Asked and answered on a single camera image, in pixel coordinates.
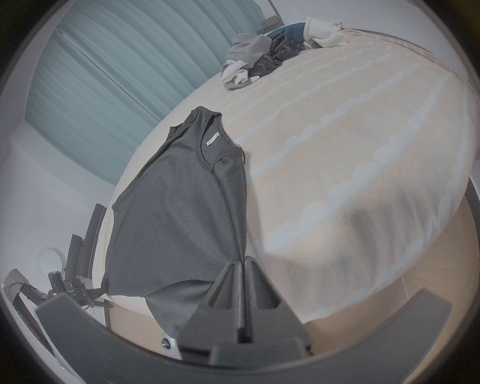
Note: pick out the bed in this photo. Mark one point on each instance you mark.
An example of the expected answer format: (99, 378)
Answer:
(337, 168)

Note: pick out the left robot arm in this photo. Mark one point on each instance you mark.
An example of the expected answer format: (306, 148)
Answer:
(22, 285)

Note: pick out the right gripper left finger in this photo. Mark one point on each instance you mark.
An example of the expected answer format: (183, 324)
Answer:
(217, 318)

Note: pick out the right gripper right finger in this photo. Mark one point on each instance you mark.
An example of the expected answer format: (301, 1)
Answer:
(270, 318)

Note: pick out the grey bedside table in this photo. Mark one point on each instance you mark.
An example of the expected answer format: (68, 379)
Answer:
(270, 23)

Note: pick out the round white mirror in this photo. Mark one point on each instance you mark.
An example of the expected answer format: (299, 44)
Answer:
(40, 258)

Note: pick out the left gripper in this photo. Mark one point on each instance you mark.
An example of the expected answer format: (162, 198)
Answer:
(99, 304)

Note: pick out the black T-shirt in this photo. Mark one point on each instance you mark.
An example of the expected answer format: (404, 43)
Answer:
(176, 217)

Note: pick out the pile of clothes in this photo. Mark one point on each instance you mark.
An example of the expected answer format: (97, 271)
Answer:
(251, 48)

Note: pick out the blue-green curtain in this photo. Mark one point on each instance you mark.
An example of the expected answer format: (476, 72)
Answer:
(168, 45)
(82, 112)

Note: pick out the black chest of drawers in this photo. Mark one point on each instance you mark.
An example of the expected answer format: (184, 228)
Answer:
(90, 240)

